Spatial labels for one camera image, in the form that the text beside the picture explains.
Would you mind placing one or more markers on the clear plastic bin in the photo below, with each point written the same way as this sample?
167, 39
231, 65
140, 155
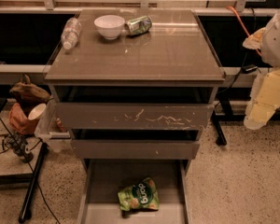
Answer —
49, 132

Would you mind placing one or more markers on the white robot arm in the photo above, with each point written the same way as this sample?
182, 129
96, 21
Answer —
265, 91

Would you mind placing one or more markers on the black stand frame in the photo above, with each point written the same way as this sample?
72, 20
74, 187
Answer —
224, 98

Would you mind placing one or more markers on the top grey drawer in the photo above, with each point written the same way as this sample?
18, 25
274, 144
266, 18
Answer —
133, 116

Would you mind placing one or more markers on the green soda can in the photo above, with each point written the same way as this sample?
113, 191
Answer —
139, 25

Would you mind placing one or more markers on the middle grey drawer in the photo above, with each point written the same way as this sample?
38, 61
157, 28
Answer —
102, 149

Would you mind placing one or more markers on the bottom open grey drawer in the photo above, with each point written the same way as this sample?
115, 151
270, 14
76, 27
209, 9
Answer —
100, 202

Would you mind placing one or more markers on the orange cloth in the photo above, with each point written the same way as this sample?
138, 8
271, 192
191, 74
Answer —
19, 122

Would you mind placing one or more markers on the black table leg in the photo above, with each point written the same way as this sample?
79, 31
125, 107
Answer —
26, 213

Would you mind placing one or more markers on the black power adapter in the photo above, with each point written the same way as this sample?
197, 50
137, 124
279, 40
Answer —
249, 68

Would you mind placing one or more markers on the white paper cup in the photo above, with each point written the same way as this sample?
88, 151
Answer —
37, 112

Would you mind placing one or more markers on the white ceramic bowl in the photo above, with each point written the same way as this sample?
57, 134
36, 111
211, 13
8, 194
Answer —
109, 26

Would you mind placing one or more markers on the grey drawer cabinet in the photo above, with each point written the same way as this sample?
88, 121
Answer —
172, 64

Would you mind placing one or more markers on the green rice chip bag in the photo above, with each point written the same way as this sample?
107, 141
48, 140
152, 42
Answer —
142, 195

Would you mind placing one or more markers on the small metal clamp device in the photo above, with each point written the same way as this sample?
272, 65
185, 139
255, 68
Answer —
17, 142

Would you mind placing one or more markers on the clear plastic water bottle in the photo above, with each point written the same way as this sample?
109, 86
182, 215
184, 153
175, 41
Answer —
71, 33

